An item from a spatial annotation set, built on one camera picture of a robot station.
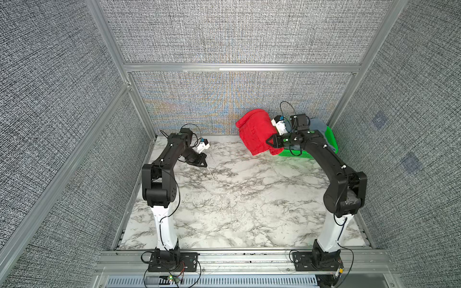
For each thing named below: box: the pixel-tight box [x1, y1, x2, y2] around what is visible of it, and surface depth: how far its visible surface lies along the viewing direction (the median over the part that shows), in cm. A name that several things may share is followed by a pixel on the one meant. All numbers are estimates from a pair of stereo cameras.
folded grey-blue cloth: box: [309, 118, 328, 137], surface depth 114 cm
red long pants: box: [235, 109, 284, 156], surface depth 92 cm
